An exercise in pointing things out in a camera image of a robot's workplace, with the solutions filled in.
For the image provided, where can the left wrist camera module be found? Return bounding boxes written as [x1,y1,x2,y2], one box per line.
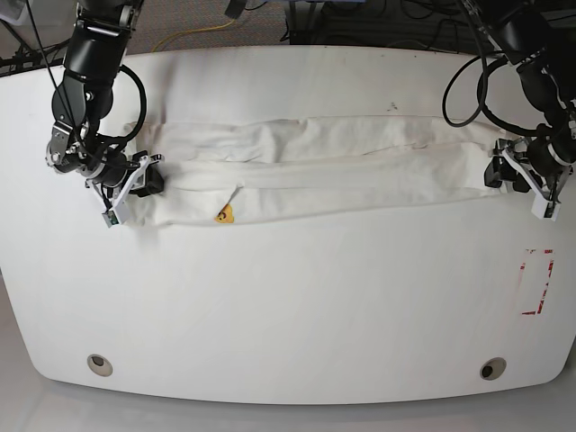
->
[531,195,561,221]

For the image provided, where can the table cable grommet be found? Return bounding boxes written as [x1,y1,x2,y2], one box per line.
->
[86,354,113,377]
[480,357,507,381]

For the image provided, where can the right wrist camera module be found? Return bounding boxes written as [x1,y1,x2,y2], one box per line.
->
[102,203,131,228]

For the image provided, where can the left table cable grommet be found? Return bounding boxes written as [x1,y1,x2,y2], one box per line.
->
[86,354,113,377]

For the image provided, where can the black tripod legs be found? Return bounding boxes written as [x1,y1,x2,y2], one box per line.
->
[1,20,70,77]

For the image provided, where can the red tape rectangle marking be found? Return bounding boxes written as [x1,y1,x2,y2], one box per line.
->
[517,248,555,316]

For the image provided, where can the yellow floor cable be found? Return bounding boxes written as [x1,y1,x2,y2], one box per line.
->
[152,17,235,53]

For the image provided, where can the white printed T-shirt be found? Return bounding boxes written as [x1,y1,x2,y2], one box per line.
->
[130,116,504,228]

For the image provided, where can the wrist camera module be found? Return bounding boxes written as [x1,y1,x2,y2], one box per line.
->
[102,203,131,228]
[531,195,561,221]

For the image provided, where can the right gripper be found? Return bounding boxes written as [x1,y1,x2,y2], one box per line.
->
[85,151,165,207]

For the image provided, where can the right table cable grommet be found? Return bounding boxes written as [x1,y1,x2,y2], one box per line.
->
[480,357,507,381]

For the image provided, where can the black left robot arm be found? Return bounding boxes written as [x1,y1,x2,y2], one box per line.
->
[456,1,575,200]

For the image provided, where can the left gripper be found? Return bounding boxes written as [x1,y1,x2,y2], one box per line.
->
[483,138,573,201]

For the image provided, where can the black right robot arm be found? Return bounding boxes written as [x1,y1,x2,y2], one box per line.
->
[46,1,148,200]

